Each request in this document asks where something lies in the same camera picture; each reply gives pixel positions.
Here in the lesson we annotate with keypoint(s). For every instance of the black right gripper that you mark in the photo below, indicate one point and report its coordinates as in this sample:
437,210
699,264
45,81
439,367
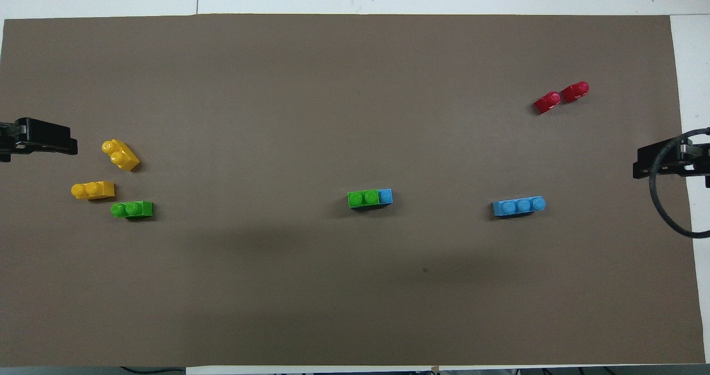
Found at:
696,161

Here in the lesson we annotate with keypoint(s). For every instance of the yellow two-stud toy brick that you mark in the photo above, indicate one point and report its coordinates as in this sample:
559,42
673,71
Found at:
122,156
93,189

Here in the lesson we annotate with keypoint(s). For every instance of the brown table mat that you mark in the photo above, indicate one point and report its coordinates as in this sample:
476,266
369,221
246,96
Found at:
355,114

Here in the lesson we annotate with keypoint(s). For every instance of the green two-stud toy brick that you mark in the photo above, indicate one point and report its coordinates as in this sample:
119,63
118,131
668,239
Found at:
363,198
133,209

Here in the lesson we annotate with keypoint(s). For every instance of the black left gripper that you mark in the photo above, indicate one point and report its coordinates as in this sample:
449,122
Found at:
5,142

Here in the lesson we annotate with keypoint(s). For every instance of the blue three-stud toy brick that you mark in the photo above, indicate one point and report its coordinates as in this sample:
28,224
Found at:
518,206
385,196

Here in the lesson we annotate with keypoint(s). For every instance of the red one-stud toy brick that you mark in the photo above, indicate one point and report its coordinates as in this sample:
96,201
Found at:
575,92
548,102

